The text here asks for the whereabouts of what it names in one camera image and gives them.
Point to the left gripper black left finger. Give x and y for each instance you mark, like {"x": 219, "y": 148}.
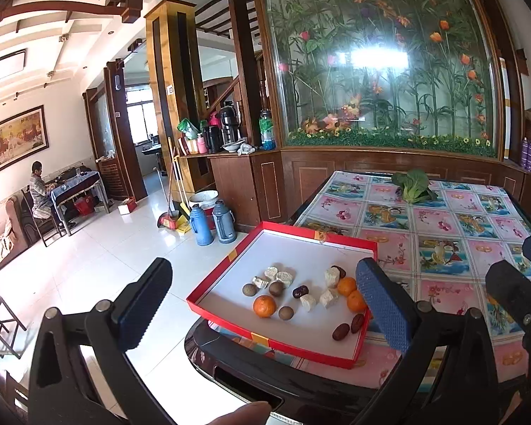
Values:
{"x": 135, "y": 307}

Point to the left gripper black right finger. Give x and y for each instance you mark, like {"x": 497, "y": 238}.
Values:
{"x": 391, "y": 306}

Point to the long red jujube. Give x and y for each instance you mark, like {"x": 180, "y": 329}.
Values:
{"x": 357, "y": 323}

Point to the beige sugarcane chunk front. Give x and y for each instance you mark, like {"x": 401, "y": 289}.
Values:
{"x": 285, "y": 277}

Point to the beige sugarcane chunk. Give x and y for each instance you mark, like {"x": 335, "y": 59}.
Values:
{"x": 270, "y": 273}
{"x": 285, "y": 277}
{"x": 332, "y": 276}

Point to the orange mandarin fruit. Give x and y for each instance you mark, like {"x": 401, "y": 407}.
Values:
{"x": 264, "y": 306}

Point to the brown round longan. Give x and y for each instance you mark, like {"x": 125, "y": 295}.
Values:
{"x": 286, "y": 313}

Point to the person's left hand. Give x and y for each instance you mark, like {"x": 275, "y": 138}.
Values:
{"x": 255, "y": 413}

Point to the orange mandarin in tray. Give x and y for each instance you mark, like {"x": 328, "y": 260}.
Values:
{"x": 346, "y": 286}
{"x": 355, "y": 302}

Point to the dark jujube cluster right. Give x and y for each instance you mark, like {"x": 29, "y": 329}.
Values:
{"x": 341, "y": 332}

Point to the beige sugarcane chunk right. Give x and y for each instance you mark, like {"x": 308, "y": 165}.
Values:
{"x": 332, "y": 276}

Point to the beige sugarcane chunk low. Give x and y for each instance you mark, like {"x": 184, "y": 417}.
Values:
{"x": 308, "y": 302}

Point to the blue thermos flask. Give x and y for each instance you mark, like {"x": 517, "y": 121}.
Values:
{"x": 199, "y": 225}

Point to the colourful fruit print tablecloth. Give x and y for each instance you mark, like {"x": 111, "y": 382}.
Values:
{"x": 437, "y": 251}

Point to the red broom and dustpan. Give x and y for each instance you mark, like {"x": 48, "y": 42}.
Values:
{"x": 173, "y": 218}

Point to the purple bottle pair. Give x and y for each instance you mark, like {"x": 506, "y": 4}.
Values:
{"x": 525, "y": 160}

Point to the red white tray box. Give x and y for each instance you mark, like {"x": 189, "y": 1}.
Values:
{"x": 306, "y": 254}

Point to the dark red jujube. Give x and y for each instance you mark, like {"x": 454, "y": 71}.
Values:
{"x": 300, "y": 291}

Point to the light brown longan in tray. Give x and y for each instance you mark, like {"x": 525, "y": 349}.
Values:
{"x": 249, "y": 289}

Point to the grey-blue thermos flask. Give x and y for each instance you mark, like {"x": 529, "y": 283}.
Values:
{"x": 224, "y": 223}

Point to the beige sugarcane chunk split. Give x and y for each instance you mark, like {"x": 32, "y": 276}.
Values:
{"x": 259, "y": 282}

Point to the brown longan in cluster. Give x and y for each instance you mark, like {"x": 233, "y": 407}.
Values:
{"x": 276, "y": 289}

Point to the green leafy vegetable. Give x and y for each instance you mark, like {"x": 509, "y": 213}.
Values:
{"x": 414, "y": 187}

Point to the beige sugarcane chunk left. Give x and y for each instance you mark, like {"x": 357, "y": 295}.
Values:
{"x": 270, "y": 273}

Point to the seated person in background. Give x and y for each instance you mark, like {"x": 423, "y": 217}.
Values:
{"x": 42, "y": 208}

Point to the black thermos jug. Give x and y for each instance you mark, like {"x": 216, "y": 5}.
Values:
{"x": 230, "y": 124}

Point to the green water bottle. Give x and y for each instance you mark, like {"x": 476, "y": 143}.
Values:
{"x": 267, "y": 130}

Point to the framed wall painting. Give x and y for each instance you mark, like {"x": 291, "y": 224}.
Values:
{"x": 22, "y": 135}

